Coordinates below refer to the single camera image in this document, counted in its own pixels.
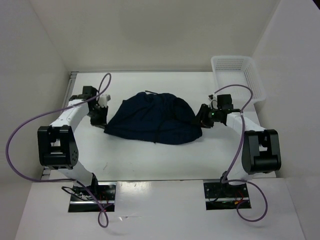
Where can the aluminium table edge rail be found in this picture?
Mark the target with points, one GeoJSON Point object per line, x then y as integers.
{"type": "Point", "coordinates": [57, 148]}

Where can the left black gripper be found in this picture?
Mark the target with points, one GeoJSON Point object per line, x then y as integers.
{"type": "Point", "coordinates": [102, 122]}

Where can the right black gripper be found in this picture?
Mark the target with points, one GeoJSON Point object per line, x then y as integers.
{"type": "Point", "coordinates": [203, 110]}

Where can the white plastic basket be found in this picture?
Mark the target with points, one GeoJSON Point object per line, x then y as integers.
{"type": "Point", "coordinates": [238, 70]}

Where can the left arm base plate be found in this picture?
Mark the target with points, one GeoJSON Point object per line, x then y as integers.
{"type": "Point", "coordinates": [82, 202]}

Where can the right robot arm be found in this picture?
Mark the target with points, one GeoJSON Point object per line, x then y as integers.
{"type": "Point", "coordinates": [259, 148]}

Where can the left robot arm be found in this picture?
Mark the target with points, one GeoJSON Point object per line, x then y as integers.
{"type": "Point", "coordinates": [98, 118]}

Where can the navy blue shorts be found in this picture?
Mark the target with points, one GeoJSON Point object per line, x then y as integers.
{"type": "Point", "coordinates": [158, 118]}

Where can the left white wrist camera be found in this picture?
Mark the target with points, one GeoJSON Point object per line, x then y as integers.
{"type": "Point", "coordinates": [103, 100]}

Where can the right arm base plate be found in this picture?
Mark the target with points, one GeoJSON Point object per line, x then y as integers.
{"type": "Point", "coordinates": [220, 196]}

